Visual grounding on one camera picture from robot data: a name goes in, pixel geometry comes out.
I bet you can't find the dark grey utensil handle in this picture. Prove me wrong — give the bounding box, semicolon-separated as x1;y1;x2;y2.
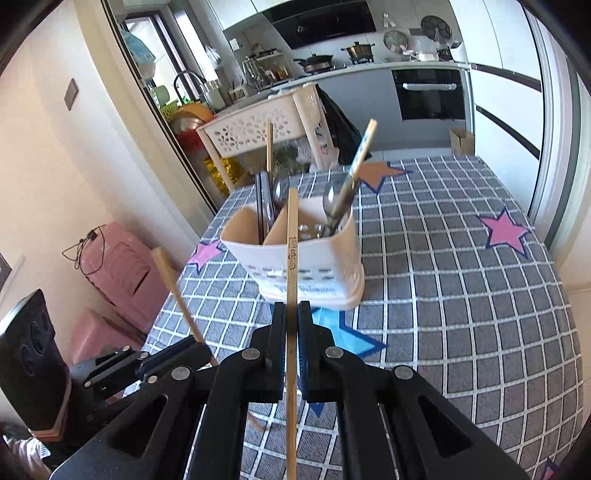
256;171;276;244

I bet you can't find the plain bamboo chopstick with print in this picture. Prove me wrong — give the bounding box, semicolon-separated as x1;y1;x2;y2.
287;188;298;480

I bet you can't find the bamboo chopstick with blue floral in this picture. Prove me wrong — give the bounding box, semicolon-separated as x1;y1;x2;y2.
334;119;378;227

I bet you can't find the black kitchen faucet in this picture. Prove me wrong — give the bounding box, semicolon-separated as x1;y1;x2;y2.
172;70;206;104

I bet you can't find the pink suitcase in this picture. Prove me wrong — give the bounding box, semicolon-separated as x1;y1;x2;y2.
62;222;168;363

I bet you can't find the grey checked tablecloth with stars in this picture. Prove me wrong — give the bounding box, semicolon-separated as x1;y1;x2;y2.
178;152;585;479

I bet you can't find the beige plastic utensil holder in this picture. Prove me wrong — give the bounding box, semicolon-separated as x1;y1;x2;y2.
221;197;365;310

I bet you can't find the metal spoon right compartment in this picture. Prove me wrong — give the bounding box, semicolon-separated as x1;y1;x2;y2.
322;182;341;235

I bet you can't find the metal spoon in holder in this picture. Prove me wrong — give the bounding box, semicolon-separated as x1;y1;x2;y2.
271;177;290;215

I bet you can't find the cardboard box on floor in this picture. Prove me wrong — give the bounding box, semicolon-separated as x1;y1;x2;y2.
449;128;475;156

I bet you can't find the black garbage bag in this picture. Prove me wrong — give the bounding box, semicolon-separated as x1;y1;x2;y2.
315;85;362;165

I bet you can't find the bamboo chopstick in left compartment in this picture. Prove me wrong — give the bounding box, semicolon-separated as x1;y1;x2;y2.
266;120;273;177

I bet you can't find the white perforated plastic rack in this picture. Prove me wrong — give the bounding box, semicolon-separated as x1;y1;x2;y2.
197;82;339;192

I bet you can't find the black built-in oven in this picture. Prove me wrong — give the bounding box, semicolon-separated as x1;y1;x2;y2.
393;69;466;121

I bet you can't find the black wok on stove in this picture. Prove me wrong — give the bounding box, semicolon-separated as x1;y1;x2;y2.
294;54;334;75

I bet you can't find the copper pot on stove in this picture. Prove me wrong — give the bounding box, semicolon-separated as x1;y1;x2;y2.
342;41;374;65

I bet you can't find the black range hood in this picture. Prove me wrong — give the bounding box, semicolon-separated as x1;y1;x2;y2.
263;1;377;49

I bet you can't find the grey wall switch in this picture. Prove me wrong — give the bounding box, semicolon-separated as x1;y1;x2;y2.
63;78;79;111

